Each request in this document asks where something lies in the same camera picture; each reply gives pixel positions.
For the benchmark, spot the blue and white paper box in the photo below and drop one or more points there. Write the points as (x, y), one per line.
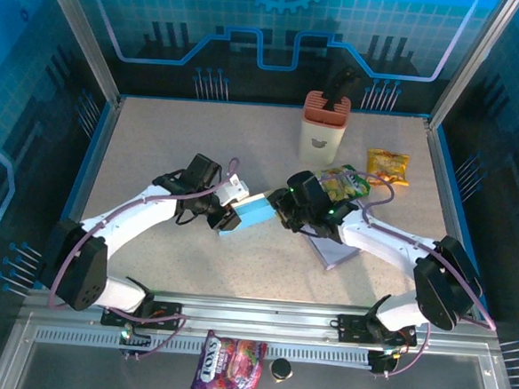
(335, 253)
(251, 214)

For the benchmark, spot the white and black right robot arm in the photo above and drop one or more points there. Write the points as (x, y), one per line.
(385, 243)

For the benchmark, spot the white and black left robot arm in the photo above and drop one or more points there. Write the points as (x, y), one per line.
(129, 214)

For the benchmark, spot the green-yellow candy bag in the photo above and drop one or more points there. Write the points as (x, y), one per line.
(353, 185)

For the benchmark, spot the cream knife block, pink top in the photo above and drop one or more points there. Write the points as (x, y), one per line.
(321, 136)

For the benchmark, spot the orange-yellow snack bag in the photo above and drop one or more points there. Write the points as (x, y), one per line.
(388, 163)

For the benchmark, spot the purple berries candy bag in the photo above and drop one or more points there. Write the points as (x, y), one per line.
(225, 363)

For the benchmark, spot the small black electronics board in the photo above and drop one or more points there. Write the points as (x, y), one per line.
(135, 341)
(383, 363)

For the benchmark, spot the small black cap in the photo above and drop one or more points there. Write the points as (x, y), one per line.
(281, 369)

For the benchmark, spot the aluminium mounting rail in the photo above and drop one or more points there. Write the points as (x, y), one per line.
(255, 314)

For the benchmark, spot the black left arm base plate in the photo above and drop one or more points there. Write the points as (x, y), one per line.
(169, 309)

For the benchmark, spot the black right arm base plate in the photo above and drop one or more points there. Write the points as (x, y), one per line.
(350, 327)

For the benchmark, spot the aluminium frame post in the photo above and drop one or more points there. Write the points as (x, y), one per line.
(471, 62)
(85, 35)

